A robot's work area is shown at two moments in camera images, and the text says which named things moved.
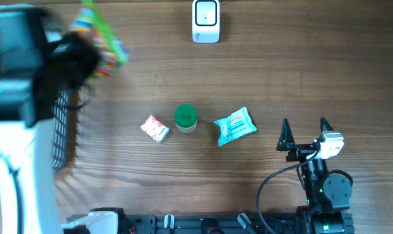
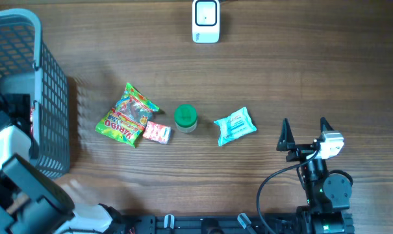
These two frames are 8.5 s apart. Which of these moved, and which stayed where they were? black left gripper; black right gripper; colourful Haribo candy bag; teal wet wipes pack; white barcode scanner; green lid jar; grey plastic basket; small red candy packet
Moved: colourful Haribo candy bag; black left gripper; small red candy packet
Stayed: grey plastic basket; black right gripper; white barcode scanner; teal wet wipes pack; green lid jar
